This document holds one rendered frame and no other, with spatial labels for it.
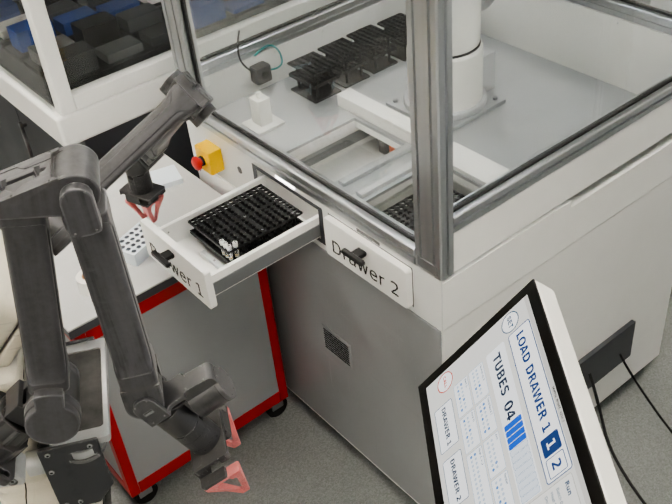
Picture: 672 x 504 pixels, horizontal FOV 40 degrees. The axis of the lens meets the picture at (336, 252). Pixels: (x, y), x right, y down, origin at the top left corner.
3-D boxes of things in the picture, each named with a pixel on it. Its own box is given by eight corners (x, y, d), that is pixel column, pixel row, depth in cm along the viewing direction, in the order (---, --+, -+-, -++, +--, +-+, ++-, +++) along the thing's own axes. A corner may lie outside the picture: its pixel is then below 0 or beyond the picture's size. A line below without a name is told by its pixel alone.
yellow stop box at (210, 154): (210, 177, 250) (205, 155, 245) (196, 167, 255) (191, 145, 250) (225, 170, 252) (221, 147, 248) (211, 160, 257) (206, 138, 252)
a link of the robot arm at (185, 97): (190, 53, 174) (227, 92, 176) (180, 70, 187) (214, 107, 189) (13, 215, 163) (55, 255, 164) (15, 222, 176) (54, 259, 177)
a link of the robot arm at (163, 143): (163, 80, 181) (202, 121, 183) (183, 63, 183) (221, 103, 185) (120, 142, 219) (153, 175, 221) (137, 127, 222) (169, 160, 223)
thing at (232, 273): (213, 298, 211) (208, 278, 207) (156, 249, 228) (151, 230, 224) (345, 223, 229) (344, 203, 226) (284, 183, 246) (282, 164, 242)
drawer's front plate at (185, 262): (211, 310, 210) (203, 273, 203) (148, 254, 229) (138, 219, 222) (218, 306, 211) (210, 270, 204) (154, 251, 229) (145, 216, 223)
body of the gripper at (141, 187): (136, 182, 235) (130, 158, 230) (167, 192, 230) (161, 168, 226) (119, 196, 231) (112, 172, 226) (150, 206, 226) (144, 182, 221)
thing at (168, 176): (141, 196, 260) (139, 191, 259) (133, 181, 266) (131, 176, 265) (183, 182, 263) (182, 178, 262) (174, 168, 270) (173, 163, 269)
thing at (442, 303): (441, 331, 201) (441, 281, 192) (193, 158, 266) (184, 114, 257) (697, 158, 244) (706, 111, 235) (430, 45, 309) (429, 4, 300)
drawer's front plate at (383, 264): (407, 310, 205) (405, 272, 198) (326, 252, 223) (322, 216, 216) (413, 306, 205) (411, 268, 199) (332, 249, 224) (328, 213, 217)
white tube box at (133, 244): (137, 266, 235) (134, 255, 232) (112, 258, 238) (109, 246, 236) (167, 239, 243) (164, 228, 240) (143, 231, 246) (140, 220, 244)
